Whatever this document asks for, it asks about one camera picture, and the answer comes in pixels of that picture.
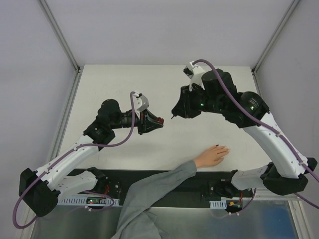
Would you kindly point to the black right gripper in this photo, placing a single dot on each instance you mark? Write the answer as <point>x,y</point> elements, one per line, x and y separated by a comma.
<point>189,102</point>

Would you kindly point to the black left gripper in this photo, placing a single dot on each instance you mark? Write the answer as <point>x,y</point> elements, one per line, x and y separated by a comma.
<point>141,123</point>

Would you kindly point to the red nail polish bottle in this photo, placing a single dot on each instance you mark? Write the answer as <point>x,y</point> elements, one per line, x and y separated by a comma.
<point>160,120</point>

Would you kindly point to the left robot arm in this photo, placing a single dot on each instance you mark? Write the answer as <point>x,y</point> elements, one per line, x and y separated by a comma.
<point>43,188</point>

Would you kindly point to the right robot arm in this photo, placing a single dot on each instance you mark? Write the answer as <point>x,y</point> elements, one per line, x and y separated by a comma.
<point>285,174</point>

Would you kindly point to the grey sleeved forearm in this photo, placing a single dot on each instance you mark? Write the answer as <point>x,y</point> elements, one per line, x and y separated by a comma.
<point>135,220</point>

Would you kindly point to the mannequin hand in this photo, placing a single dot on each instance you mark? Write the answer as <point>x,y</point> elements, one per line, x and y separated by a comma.
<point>212,156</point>

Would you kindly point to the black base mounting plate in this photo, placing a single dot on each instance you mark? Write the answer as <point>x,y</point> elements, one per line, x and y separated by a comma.
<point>182,187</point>

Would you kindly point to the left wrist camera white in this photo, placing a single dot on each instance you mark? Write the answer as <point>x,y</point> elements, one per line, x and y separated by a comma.
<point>140,101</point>

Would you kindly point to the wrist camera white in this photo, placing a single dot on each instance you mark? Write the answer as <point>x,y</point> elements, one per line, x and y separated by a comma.
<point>194,73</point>
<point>140,101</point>

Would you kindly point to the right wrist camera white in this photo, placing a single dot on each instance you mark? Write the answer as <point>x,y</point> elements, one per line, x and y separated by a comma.
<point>194,73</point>

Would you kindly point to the aluminium frame post left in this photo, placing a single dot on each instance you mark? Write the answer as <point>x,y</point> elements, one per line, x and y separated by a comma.
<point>48,13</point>

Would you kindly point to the aluminium frame post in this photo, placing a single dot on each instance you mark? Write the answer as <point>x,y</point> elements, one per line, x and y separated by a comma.
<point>294,4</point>
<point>48,13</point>

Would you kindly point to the aluminium frame post right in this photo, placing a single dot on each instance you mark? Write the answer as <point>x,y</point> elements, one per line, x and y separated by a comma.
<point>294,4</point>

